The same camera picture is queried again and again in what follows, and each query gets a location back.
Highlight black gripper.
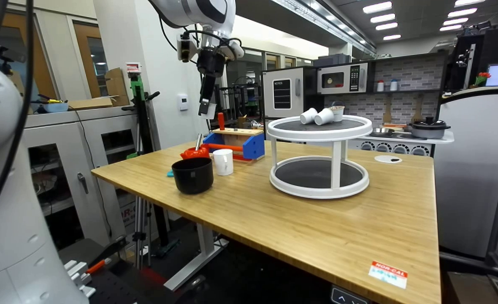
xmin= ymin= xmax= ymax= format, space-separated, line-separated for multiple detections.
xmin=195 ymin=49 xmax=226 ymax=117

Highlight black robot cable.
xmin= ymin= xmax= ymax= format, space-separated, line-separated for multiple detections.
xmin=0 ymin=0 xmax=35 ymax=244

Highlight white mug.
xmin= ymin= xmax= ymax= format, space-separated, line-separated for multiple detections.
xmin=211 ymin=147 xmax=236 ymax=178

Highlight white toy kitchen oven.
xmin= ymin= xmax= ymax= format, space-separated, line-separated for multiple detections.
xmin=261 ymin=66 xmax=305 ymax=119

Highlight grey rounded panel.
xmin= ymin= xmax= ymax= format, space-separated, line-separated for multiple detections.
xmin=432 ymin=86 xmax=498 ymax=267

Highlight white toy microwave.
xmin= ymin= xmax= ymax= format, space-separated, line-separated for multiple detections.
xmin=315 ymin=63 xmax=369 ymax=97

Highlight red white warning sticker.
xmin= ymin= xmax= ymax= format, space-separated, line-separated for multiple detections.
xmin=366 ymin=259 xmax=410 ymax=291

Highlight toy kitchen sink counter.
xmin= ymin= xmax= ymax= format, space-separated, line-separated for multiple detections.
xmin=363 ymin=125 xmax=457 ymax=159

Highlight black bowl with handle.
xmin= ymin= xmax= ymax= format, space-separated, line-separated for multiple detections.
xmin=170 ymin=157 xmax=214 ymax=196

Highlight table height control panel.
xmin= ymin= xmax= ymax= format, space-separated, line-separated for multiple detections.
xmin=329 ymin=286 xmax=369 ymax=304

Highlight blue wooden peg bench toy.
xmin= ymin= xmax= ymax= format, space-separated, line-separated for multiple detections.
xmin=202 ymin=127 xmax=266 ymax=164

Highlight red toy teapot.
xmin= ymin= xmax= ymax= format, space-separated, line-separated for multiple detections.
xmin=178 ymin=144 xmax=212 ymax=162

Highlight green black tripod stand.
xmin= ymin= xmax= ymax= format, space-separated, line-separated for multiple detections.
xmin=126 ymin=73 xmax=162 ymax=269

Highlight white two-tier round stand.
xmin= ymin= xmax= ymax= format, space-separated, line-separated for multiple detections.
xmin=265 ymin=115 xmax=373 ymax=201

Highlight grey storage cabinet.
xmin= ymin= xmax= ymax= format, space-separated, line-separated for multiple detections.
xmin=21 ymin=107 xmax=148 ymax=250

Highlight dark toy pot with lid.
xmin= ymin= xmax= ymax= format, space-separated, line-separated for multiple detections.
xmin=406 ymin=117 xmax=452 ymax=142

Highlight brown cardboard box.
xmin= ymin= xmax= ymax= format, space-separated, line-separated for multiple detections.
xmin=67 ymin=66 xmax=130 ymax=110

